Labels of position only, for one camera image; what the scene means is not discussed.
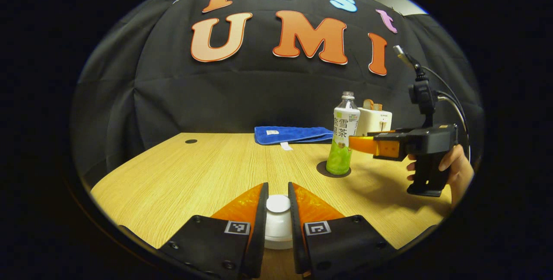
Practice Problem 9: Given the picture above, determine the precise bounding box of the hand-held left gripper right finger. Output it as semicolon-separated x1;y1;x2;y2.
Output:
288;181;400;278

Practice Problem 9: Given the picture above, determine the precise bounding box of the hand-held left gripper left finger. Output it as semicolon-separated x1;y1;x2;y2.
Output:
158;182;269;280

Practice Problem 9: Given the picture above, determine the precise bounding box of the white teacup lid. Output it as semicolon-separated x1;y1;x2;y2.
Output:
264;194;293;250

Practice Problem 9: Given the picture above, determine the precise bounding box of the white green label water bottle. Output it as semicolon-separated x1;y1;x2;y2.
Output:
326;91;361;175

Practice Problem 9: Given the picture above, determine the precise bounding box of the dark round coaster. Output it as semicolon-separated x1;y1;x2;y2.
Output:
316;160;352;178

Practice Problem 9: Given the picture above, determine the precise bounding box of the white toaster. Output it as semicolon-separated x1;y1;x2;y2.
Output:
355;107;393;137

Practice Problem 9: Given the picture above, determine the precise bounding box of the blue towel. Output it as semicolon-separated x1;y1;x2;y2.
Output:
254;126;334;151

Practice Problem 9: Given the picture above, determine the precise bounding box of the black backdrop cloth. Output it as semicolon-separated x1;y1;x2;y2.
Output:
132;0;484;164

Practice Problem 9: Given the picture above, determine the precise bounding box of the dark grey plain cloth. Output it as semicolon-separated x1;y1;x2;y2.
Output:
71;0;182;185

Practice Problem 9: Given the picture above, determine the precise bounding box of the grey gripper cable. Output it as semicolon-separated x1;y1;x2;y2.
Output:
435;92;468;136
421;66;471;159

